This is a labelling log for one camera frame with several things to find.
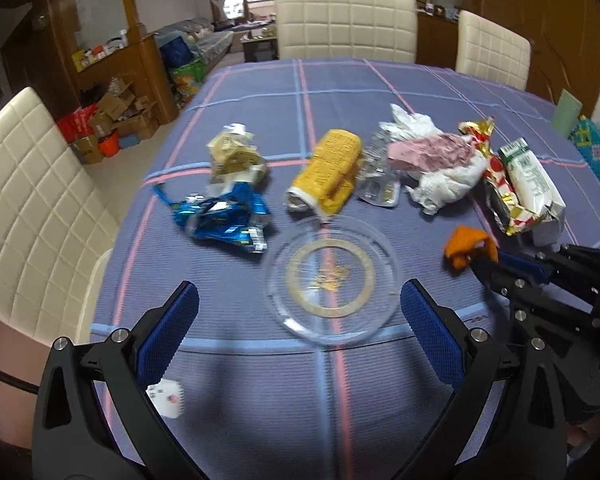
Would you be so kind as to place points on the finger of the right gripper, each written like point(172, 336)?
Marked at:
point(572, 265)
point(521, 279)

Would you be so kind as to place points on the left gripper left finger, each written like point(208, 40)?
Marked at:
point(71, 437)

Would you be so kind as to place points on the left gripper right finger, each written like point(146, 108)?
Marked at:
point(505, 415)

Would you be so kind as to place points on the orange peel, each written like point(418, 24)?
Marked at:
point(466, 244)

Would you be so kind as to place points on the red gold snack wrapper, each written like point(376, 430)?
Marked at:
point(511, 216)

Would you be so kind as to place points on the green white milk carton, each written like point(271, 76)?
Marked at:
point(535, 191)

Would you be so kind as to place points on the white tissue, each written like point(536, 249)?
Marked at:
point(433, 190)

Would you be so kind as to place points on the silver blister pack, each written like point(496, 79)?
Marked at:
point(377, 183)

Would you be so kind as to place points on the clear glass ashtray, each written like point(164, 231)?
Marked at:
point(332, 283)

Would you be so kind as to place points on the yellow snack package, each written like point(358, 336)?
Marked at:
point(326, 183)

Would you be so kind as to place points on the blue foil wrapper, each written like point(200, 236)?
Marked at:
point(238, 217)

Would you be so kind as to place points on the beige wrapper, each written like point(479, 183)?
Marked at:
point(234, 159)

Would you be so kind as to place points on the white paper tag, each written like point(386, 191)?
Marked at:
point(167, 397)

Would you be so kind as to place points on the beaded tissue box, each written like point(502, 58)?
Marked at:
point(585, 136)

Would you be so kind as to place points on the green plastic cup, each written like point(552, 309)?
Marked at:
point(566, 114)

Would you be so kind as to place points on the cream chair at left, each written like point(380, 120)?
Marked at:
point(56, 231)

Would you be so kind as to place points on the cream chair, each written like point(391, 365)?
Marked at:
point(56, 231)
point(492, 52)
point(378, 30)

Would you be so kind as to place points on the cream chair right far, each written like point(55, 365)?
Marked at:
point(492, 52)

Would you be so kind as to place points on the brown wooden door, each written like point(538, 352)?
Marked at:
point(565, 43)

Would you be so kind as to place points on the cream chair middle far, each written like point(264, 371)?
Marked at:
point(378, 30)

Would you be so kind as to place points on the orange bucket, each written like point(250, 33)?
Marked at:
point(109, 145)

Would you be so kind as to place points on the cardboard boxes pile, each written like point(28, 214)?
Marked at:
point(118, 108)

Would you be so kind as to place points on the coffee table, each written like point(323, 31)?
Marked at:
point(259, 49)

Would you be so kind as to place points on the green printed bag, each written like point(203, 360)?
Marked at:
point(188, 79)

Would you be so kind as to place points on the grey sofa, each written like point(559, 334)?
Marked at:
point(201, 37)

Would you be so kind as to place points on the wooden partition counter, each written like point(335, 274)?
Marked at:
point(141, 65)

